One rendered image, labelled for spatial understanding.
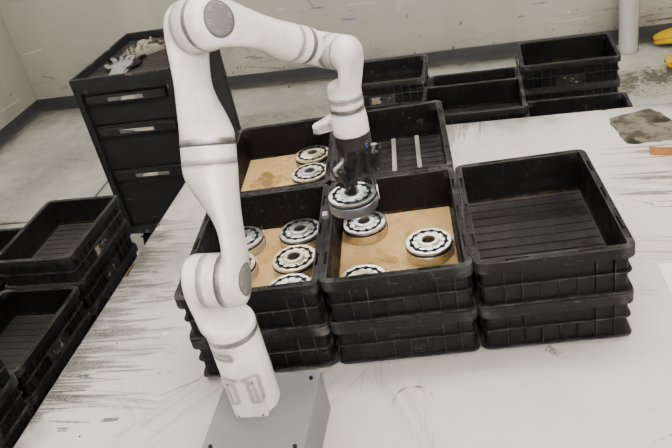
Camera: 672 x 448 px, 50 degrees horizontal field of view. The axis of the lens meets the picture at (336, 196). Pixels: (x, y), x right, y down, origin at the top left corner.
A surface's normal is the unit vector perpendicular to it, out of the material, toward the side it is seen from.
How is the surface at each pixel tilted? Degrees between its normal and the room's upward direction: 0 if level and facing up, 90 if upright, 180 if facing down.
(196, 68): 60
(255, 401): 91
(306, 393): 1
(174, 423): 0
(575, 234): 0
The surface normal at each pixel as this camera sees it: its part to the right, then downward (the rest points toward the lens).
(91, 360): -0.18, -0.85
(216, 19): 0.71, 0.00
